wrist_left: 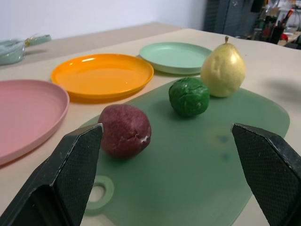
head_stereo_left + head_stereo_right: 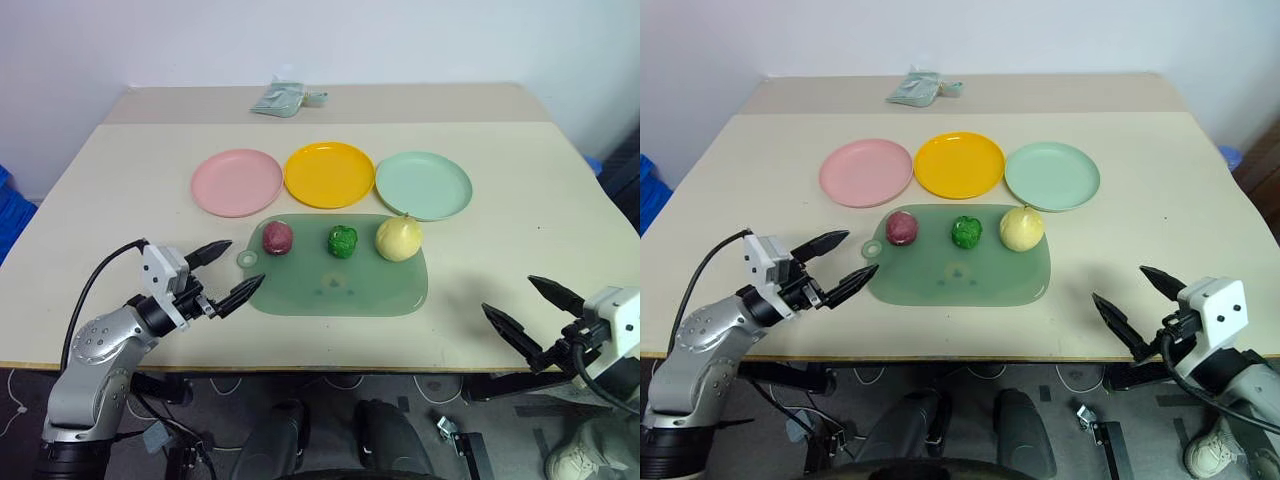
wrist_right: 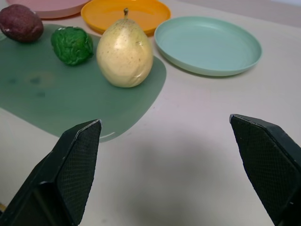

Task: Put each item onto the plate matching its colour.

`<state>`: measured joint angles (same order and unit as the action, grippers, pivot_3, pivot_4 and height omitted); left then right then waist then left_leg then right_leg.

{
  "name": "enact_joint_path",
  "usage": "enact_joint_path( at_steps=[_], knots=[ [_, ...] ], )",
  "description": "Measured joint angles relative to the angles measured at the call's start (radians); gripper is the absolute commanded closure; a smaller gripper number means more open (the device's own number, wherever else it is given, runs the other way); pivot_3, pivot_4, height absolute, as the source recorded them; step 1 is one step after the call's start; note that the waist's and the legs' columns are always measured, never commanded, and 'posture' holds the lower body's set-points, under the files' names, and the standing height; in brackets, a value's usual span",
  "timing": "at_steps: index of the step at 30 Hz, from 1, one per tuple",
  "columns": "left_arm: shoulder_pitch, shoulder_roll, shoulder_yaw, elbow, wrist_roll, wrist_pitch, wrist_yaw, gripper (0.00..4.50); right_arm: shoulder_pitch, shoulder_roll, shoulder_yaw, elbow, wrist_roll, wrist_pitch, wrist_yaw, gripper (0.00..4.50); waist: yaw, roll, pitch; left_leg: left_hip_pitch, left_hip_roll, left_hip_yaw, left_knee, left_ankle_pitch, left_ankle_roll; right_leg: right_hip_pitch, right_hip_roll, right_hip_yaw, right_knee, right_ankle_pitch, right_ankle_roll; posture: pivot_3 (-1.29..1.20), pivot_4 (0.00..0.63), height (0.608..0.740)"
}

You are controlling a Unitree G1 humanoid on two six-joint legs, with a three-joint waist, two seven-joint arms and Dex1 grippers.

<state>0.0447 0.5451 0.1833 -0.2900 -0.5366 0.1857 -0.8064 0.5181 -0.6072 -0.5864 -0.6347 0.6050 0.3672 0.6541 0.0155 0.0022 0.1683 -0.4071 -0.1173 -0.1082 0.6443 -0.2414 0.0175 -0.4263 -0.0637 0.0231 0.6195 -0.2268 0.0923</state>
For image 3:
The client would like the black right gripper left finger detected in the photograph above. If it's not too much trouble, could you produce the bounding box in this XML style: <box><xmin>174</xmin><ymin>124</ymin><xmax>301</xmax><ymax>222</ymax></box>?
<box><xmin>0</xmin><ymin>119</ymin><xmax>103</xmax><ymax>226</ymax></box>

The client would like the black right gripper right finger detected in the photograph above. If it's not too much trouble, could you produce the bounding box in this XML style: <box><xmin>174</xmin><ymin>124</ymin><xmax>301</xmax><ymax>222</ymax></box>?
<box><xmin>229</xmin><ymin>114</ymin><xmax>301</xmax><ymax>226</ymax></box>

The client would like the green plate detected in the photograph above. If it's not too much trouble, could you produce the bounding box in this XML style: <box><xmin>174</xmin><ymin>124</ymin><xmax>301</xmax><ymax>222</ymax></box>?
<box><xmin>154</xmin><ymin>16</ymin><xmax>262</xmax><ymax>77</ymax></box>

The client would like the green toy lettuce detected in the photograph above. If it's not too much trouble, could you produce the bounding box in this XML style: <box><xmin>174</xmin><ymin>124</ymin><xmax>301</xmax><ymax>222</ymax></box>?
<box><xmin>50</xmin><ymin>26</ymin><xmax>94</xmax><ymax>66</ymax></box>

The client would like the dark purple round fruit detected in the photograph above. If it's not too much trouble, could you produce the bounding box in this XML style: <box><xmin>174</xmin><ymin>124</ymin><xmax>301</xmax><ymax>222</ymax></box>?
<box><xmin>0</xmin><ymin>4</ymin><xmax>44</xmax><ymax>44</ymax></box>

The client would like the pink plate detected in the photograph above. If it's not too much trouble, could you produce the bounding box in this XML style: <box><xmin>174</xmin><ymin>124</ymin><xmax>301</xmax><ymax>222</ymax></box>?
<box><xmin>5</xmin><ymin>0</ymin><xmax>93</xmax><ymax>19</ymax></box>

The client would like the orange plate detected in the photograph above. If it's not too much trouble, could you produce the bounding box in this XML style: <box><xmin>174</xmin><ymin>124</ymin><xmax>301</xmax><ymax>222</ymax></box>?
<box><xmin>80</xmin><ymin>0</ymin><xmax>172</xmax><ymax>37</ymax></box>

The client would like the dark green cutting mat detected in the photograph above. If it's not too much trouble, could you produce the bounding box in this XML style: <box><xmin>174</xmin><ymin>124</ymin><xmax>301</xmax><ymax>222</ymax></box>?
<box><xmin>0</xmin><ymin>23</ymin><xmax>167</xmax><ymax>144</ymax></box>

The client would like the yellow pear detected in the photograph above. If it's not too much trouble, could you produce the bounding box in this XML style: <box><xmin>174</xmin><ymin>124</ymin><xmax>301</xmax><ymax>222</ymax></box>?
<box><xmin>96</xmin><ymin>8</ymin><xmax>154</xmax><ymax>88</ymax></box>

